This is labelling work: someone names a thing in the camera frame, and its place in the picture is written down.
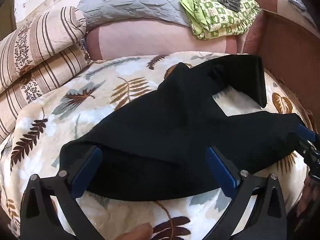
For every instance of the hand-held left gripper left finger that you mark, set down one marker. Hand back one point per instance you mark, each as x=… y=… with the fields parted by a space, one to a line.
x=86 y=172

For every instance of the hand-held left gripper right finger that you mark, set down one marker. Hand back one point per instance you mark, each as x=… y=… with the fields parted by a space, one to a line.
x=222 y=171

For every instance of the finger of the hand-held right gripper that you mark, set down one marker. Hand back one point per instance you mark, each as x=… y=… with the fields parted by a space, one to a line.
x=307 y=133

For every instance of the black pants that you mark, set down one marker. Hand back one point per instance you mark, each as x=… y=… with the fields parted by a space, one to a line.
x=162 y=130

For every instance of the person's right hand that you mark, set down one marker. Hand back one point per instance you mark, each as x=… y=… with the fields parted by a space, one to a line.
x=308 y=197

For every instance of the person's left hand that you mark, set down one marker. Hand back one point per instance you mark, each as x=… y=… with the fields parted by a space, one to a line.
x=137 y=233

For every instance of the leaf print blanket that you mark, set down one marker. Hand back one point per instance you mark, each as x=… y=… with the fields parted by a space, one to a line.
x=75 y=120

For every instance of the striped beige pillows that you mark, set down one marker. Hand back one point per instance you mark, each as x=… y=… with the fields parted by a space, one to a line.
x=42 y=55

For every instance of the light grey cloth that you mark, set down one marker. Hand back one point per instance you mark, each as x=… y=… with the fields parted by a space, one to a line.
x=297 y=1

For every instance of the green patterned blanket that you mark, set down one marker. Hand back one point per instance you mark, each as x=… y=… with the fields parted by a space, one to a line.
x=220 y=20

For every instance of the pink brown sofa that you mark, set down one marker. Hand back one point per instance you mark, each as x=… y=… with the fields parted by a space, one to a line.
x=150 y=37

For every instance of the grey quilted pillow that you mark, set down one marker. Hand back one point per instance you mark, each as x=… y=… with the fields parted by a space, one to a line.
x=125 y=2

